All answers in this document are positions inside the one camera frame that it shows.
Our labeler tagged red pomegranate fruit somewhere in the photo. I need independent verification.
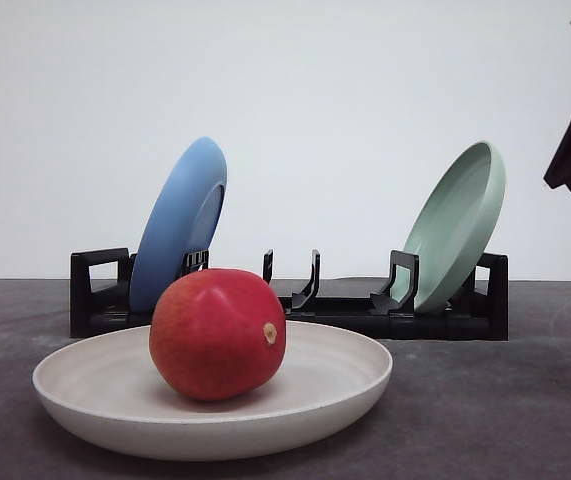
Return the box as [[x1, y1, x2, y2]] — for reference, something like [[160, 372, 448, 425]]
[[149, 268, 287, 401]]

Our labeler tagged white plate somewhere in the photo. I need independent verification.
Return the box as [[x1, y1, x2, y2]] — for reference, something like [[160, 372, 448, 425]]
[[32, 321, 392, 462]]

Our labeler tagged green plate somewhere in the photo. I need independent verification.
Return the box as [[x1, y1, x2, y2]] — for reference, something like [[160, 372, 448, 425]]
[[392, 141, 507, 312]]

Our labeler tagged blue plate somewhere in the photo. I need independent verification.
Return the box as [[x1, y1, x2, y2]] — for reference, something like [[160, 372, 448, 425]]
[[130, 137, 228, 314]]

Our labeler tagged black dish rack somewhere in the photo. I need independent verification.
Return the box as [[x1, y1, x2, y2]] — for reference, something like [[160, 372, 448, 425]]
[[70, 248, 509, 340]]

